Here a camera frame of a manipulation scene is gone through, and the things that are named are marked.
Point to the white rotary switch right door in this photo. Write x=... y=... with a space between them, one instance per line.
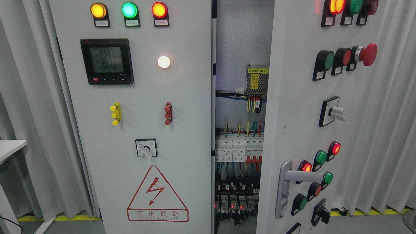
x=330 y=111

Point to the metal mesh power supply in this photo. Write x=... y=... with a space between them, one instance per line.
x=257 y=79

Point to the grey curtain left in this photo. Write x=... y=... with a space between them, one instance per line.
x=49 y=175

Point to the white indicator lamp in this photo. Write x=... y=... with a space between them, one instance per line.
x=164 y=62

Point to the yellow indicator lamp left door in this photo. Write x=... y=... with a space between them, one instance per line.
x=98 y=10

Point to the red mushroom emergency button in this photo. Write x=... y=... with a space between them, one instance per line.
x=367 y=55

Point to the black relay terminal row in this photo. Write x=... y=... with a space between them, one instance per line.
x=236 y=199

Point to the red electric danger sticker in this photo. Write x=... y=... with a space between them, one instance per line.
x=156 y=201

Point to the white socket module row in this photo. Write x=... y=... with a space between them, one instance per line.
x=238 y=149

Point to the black digital power meter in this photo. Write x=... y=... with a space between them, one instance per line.
x=107 y=61

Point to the black rotary selector switch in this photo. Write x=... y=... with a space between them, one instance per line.
x=146 y=148

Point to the green indicator lamp left door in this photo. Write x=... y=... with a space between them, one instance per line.
x=129 y=10

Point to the grey curtain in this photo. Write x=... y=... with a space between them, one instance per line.
x=380 y=170
x=49 y=175

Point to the grey curtain right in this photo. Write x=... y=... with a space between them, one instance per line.
x=380 y=170

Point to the white table edge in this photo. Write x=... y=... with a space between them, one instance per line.
x=8 y=147

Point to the red indicator lamp left door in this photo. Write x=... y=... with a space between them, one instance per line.
x=159 y=9

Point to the grey cabinet door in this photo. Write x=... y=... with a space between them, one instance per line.
x=298 y=85
x=184 y=146

